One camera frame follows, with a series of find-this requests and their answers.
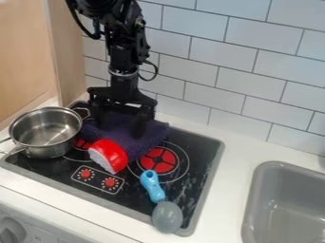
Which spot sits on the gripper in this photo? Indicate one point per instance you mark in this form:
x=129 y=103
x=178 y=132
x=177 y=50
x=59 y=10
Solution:
x=122 y=93

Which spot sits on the purple cloth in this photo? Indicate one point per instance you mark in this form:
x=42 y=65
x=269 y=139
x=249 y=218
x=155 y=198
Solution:
x=127 y=134

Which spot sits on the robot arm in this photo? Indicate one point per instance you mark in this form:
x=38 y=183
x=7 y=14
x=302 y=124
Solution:
x=123 y=38

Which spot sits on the red toy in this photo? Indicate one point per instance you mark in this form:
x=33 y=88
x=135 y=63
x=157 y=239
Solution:
x=108 y=155

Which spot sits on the toy stove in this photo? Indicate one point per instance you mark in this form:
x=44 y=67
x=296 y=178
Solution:
x=118 y=171

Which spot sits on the silver pot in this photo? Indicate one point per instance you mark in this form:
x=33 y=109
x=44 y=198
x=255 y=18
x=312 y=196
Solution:
x=42 y=132

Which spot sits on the blue and grey scoop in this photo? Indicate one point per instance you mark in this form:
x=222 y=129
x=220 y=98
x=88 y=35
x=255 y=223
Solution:
x=160 y=202

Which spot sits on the wooden board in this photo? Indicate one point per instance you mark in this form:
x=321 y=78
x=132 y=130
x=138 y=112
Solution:
x=36 y=50

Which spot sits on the toy sink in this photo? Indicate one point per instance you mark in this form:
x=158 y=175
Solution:
x=284 y=204

